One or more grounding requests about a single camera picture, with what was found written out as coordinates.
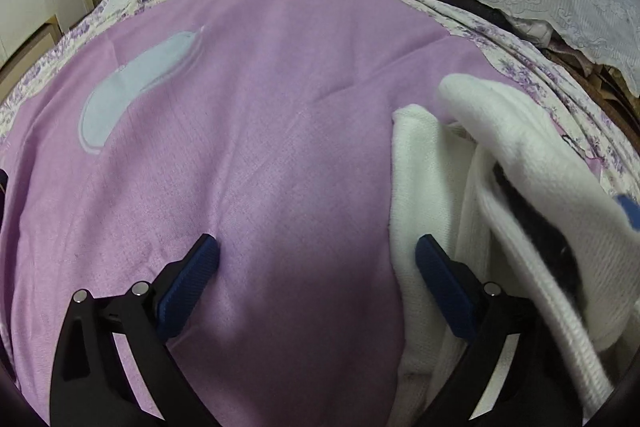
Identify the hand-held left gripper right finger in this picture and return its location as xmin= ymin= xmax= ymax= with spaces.
xmin=415 ymin=234 xmax=584 ymax=427

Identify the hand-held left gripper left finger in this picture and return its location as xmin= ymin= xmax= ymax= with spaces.
xmin=49 ymin=234 xmax=221 ymax=427

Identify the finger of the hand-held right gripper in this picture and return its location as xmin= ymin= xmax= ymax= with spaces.
xmin=616 ymin=194 xmax=640 ymax=234

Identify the white knit garment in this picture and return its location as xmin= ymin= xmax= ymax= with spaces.
xmin=387 ymin=74 xmax=640 ymax=427

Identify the brown striped cloth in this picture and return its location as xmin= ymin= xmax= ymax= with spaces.
xmin=544 ymin=41 xmax=640 ymax=134

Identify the purple floral bed sheet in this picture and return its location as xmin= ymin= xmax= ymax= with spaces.
xmin=0 ymin=0 xmax=640 ymax=228

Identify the purple blanket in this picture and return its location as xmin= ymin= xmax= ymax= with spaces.
xmin=0 ymin=0 xmax=606 ymax=427

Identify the wooden cabinet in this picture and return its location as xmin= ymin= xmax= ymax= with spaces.
xmin=0 ymin=0 xmax=67 ymax=98

